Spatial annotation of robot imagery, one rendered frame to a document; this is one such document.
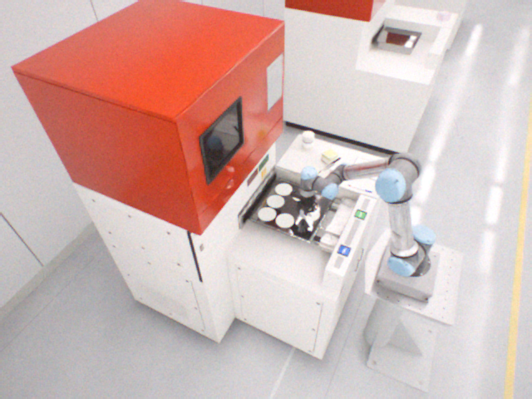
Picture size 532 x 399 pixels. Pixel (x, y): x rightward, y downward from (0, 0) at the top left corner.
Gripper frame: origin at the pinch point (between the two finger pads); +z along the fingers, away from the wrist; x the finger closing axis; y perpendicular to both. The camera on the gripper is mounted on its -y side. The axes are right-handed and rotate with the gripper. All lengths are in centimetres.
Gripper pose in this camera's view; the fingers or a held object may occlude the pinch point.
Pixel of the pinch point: (302, 215)
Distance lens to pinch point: 209.8
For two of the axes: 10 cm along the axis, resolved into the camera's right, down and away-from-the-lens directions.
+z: 0.2, 6.8, 7.3
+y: 5.6, 6.0, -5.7
